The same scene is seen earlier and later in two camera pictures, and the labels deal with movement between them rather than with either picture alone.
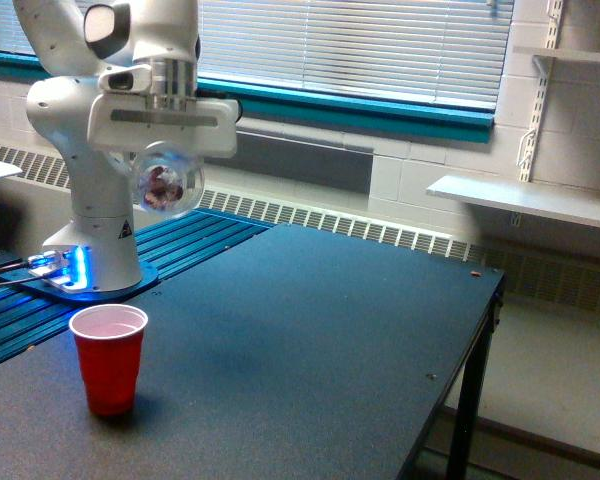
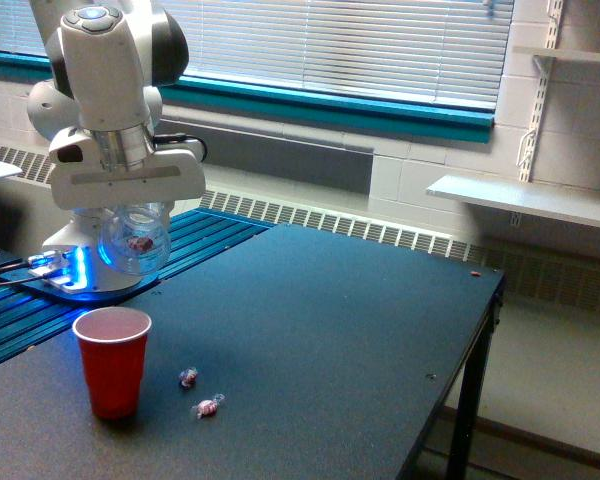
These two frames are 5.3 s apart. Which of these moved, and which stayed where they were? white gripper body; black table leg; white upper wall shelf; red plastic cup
Moved: white gripper body
Stayed: black table leg; red plastic cup; white upper wall shelf
